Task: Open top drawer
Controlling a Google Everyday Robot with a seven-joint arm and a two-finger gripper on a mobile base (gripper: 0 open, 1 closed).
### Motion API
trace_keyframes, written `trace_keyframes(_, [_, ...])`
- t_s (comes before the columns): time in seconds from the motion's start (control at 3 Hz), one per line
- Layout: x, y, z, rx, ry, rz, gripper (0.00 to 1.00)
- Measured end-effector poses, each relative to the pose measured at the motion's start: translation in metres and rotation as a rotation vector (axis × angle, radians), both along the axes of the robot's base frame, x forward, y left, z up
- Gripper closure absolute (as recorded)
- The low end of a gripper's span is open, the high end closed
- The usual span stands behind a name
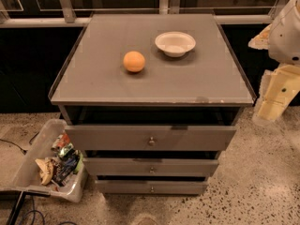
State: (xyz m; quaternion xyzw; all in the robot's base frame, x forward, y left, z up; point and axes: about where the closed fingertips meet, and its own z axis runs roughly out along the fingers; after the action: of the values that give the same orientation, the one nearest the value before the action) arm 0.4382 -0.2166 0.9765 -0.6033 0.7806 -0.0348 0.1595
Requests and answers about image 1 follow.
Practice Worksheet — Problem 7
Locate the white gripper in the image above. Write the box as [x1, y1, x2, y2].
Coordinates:
[248, 25, 300, 121]

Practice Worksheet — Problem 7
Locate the grey top drawer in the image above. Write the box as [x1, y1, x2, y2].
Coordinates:
[66, 125, 236, 151]

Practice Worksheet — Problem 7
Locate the grey drawer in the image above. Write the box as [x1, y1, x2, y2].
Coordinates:
[66, 125, 236, 151]
[83, 157, 218, 177]
[96, 180, 208, 195]

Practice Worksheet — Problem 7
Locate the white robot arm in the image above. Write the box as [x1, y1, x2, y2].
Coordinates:
[248, 0, 300, 125]

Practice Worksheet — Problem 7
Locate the grey drawer cabinet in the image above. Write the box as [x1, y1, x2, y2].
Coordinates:
[50, 14, 255, 182]

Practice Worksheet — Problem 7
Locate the grey bottom drawer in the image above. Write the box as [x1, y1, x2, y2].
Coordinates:
[96, 180, 208, 195]

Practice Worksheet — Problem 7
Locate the grey middle drawer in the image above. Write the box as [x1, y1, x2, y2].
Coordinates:
[83, 157, 218, 177]

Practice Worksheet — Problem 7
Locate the white paper bowl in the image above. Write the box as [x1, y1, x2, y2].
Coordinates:
[155, 32, 196, 57]

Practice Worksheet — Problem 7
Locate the orange ball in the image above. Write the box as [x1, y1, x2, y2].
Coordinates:
[123, 51, 145, 72]

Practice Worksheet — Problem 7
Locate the green snack packet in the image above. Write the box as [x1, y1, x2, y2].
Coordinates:
[58, 142, 73, 159]

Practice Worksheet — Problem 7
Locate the red soda can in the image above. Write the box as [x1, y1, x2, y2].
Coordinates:
[52, 133, 70, 152]

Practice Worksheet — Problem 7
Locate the blue black snack bag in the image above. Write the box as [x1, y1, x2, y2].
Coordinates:
[52, 155, 80, 187]

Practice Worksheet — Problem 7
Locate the tan crumpled paper bag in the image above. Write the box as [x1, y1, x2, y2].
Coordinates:
[36, 158, 53, 186]

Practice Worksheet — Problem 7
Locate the clear plastic bin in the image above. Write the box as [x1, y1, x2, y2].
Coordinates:
[7, 119, 88, 203]

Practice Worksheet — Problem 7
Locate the black metal stand leg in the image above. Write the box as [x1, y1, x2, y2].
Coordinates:
[6, 191, 26, 225]

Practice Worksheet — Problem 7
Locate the metal window railing frame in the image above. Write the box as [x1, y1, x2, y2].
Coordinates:
[0, 0, 289, 28]

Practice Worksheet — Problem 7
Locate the black floor cable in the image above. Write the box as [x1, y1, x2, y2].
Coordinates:
[0, 132, 40, 155]

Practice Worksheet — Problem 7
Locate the blue floor cable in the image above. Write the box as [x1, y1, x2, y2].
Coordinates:
[19, 196, 46, 225]

